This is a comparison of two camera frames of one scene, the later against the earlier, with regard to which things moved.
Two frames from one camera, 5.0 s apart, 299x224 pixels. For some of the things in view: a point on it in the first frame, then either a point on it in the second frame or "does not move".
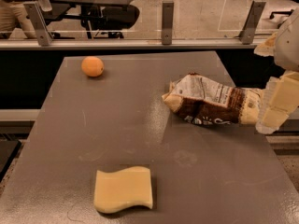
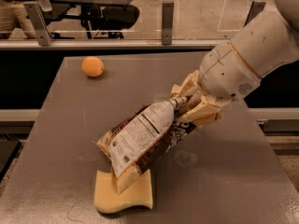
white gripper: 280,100 -> 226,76
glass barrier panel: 143,12 does not move
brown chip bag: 201,102 -> 141,136
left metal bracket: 39,23 does not move
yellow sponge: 115,190 does not move
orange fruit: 92,66 does not move
